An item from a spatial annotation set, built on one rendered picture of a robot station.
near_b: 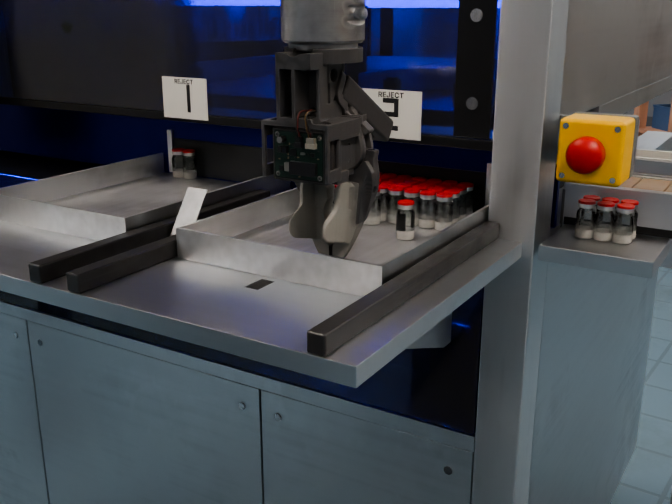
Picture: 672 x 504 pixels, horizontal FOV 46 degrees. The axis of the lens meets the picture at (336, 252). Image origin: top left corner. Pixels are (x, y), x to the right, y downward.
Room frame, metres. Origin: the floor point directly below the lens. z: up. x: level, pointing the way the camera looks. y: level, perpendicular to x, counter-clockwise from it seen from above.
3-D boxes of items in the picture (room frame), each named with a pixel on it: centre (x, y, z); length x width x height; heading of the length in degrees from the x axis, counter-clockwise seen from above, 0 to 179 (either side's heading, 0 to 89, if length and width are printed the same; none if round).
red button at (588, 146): (0.86, -0.27, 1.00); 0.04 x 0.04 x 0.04; 59
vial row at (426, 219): (1.00, -0.07, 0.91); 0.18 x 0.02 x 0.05; 59
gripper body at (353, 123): (0.73, 0.01, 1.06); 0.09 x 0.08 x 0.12; 149
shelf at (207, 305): (0.96, 0.16, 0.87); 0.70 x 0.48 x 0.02; 59
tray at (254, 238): (0.93, -0.02, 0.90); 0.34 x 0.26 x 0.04; 149
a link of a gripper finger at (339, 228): (0.73, 0.00, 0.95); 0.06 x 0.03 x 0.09; 149
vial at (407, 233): (0.92, -0.08, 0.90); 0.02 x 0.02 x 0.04
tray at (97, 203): (1.11, 0.27, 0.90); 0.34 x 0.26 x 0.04; 149
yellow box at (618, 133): (0.90, -0.30, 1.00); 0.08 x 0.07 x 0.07; 149
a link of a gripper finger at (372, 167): (0.74, -0.02, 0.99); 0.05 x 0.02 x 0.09; 59
